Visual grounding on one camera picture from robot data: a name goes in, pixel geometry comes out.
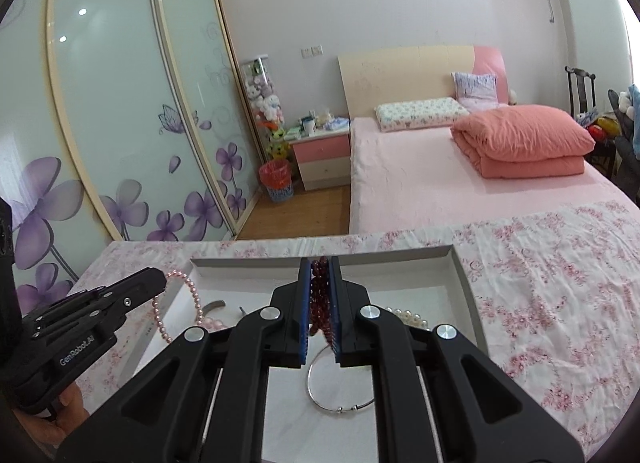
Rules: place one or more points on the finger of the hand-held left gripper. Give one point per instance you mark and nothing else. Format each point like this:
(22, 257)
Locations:
(135, 282)
(115, 313)

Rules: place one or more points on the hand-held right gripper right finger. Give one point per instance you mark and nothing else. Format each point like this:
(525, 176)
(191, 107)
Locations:
(336, 315)

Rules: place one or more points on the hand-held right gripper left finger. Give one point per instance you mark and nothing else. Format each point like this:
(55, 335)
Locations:
(303, 315)

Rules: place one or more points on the thin silver bangle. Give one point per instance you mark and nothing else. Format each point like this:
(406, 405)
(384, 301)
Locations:
(310, 385)

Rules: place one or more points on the grey shallow tray box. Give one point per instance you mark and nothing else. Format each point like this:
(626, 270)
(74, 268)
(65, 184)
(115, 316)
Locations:
(410, 288)

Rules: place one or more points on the wide silver cuff bangle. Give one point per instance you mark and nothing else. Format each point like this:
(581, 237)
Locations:
(215, 306)

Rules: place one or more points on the person's left hand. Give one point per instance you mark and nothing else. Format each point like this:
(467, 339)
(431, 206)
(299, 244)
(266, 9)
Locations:
(70, 413)

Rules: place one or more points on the red trash basket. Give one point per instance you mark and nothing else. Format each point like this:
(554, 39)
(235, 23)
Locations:
(276, 180)

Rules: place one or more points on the bed with pink sheet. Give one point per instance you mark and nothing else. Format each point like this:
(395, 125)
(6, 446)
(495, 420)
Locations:
(415, 183)

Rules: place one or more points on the pink and cream nightstand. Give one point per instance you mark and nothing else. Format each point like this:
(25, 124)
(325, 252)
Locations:
(322, 158)

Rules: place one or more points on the sliding wardrobe with purple flowers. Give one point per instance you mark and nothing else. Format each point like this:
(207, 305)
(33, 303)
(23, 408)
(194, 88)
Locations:
(115, 118)

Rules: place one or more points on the yellow plush toy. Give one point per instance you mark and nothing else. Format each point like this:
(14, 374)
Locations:
(278, 148)

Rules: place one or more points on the white mug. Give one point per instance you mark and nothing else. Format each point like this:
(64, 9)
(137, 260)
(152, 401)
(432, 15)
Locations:
(308, 127)

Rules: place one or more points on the pink floral tablecloth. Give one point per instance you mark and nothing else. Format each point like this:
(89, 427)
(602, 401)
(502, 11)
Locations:
(540, 293)

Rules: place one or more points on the floral pillow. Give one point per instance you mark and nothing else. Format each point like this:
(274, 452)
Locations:
(420, 114)

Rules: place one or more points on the clear tube of plush toys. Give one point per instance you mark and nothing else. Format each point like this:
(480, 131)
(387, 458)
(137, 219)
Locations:
(262, 93)

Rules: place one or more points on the cream and pink headboard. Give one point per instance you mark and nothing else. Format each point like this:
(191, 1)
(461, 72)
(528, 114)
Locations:
(400, 78)

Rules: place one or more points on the folded salmon quilt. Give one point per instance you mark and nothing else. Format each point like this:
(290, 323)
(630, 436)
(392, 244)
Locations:
(525, 143)

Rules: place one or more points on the lilac pillow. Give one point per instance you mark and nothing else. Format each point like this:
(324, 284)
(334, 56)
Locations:
(475, 90)

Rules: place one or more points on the dark wooden chair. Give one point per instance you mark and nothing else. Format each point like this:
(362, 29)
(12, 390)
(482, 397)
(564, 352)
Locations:
(582, 93)

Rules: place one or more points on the blue fleece garment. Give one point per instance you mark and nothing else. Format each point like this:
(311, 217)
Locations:
(635, 118)

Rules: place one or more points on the wall switch plate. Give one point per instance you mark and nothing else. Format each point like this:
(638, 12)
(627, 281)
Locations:
(311, 50)

